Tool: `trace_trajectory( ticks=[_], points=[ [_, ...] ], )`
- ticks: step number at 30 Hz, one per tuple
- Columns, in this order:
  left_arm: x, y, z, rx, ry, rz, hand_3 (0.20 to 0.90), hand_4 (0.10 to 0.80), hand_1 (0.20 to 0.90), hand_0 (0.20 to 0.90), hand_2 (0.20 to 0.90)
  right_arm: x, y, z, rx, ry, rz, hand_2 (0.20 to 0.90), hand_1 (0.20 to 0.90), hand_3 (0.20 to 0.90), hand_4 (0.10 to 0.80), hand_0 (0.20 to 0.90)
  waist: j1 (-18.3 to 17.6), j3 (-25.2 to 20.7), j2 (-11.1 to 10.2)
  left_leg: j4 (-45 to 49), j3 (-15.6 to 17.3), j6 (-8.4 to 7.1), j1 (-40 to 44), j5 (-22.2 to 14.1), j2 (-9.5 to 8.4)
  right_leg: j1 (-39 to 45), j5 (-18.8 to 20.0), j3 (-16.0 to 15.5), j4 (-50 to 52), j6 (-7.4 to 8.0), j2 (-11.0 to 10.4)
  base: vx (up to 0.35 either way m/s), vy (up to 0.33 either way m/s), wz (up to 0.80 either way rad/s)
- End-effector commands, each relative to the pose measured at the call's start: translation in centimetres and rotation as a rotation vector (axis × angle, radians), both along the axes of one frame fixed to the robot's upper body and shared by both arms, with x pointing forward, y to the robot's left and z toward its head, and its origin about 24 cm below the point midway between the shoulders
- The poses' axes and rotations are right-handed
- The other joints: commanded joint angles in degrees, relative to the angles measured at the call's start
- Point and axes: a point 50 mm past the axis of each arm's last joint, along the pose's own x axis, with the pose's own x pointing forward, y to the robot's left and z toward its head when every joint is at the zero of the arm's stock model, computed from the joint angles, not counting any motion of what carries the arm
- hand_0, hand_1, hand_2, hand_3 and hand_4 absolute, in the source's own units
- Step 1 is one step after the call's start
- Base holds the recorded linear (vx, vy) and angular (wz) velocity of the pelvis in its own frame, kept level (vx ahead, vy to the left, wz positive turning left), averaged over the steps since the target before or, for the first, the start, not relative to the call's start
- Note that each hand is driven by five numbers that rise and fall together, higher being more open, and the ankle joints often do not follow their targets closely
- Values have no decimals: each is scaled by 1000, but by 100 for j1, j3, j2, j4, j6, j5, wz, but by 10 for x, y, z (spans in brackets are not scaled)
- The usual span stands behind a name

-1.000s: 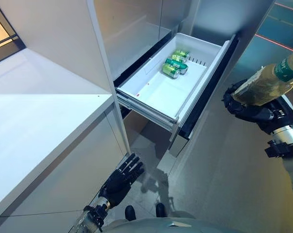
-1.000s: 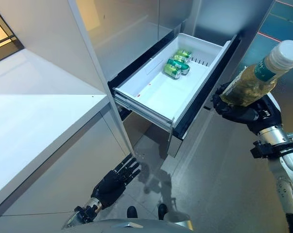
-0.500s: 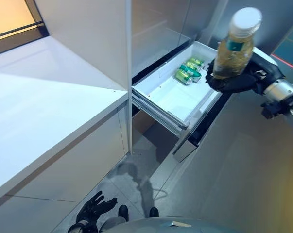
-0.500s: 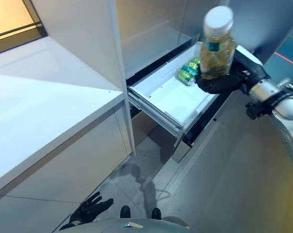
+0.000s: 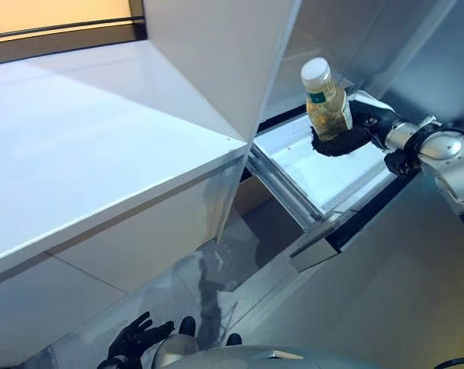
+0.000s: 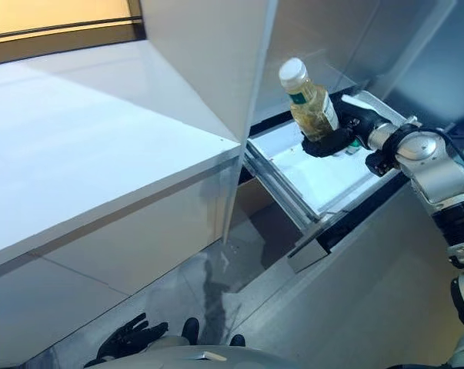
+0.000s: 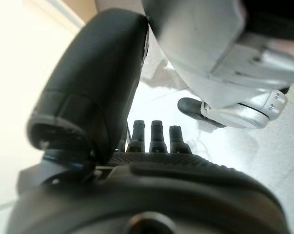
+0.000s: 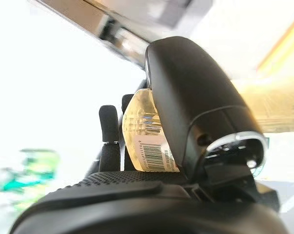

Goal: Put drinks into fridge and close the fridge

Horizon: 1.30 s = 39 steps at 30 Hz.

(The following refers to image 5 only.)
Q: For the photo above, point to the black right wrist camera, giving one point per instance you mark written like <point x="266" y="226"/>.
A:
<point x="401" y="163"/>

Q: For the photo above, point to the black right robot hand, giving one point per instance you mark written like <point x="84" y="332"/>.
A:
<point x="339" y="148"/>

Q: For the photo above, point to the silver left robot leg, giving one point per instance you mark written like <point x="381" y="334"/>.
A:
<point x="174" y="350"/>

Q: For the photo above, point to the white fridge drawer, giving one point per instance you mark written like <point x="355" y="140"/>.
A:
<point x="312" y="173"/>

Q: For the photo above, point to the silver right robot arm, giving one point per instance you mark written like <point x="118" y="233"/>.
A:
<point x="447" y="150"/>

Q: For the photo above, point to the silver robot torso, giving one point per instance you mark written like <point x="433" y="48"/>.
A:
<point x="274" y="359"/>

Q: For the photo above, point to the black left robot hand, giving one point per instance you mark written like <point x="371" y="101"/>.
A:
<point x="137" y="338"/>

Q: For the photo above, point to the backlit window with dark frame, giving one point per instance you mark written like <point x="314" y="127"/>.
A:
<point x="43" y="15"/>

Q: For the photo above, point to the tea bottle with white cap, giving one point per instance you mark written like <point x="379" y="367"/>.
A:
<point x="326" y="100"/>

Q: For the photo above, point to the stainless steel fridge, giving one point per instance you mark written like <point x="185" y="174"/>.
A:
<point x="408" y="38"/>

